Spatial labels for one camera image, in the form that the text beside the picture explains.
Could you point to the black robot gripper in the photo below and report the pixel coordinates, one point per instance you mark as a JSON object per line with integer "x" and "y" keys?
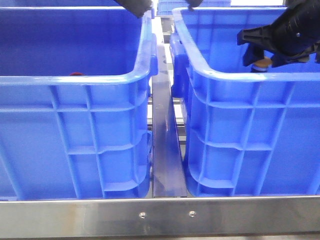
{"x": 296, "y": 30}

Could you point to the steel divider rail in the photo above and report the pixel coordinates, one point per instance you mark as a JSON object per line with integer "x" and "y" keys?
{"x": 167, "y": 170}

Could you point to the right blue plastic crate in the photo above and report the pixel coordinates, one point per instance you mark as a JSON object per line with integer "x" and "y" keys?
{"x": 247, "y": 134}

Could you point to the left rail screw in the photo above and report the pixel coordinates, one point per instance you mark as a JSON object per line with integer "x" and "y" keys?
{"x": 142, "y": 215}

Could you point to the rear left blue crate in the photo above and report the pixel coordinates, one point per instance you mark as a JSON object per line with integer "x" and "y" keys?
{"x": 59, "y": 3}

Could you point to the rear right blue crate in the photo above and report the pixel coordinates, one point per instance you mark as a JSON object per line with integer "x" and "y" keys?
{"x": 165, "y": 7}

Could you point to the blue plastic crate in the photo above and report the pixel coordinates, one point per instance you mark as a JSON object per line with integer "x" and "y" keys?
{"x": 68, "y": 137}
{"x": 247, "y": 134}

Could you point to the left blue plastic crate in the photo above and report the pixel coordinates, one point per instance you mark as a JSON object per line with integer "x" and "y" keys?
{"x": 68, "y": 137}

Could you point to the right rail screw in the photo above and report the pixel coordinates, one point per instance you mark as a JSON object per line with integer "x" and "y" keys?
{"x": 192, "y": 214}

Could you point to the steel front rail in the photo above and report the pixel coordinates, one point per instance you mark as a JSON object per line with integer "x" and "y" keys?
{"x": 164, "y": 217}

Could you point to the red mushroom push button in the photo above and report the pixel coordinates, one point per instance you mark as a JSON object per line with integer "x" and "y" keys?
{"x": 76, "y": 74}

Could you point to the rail screw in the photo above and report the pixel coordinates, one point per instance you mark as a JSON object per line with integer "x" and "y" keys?
{"x": 192, "y": 214}
{"x": 142, "y": 215}

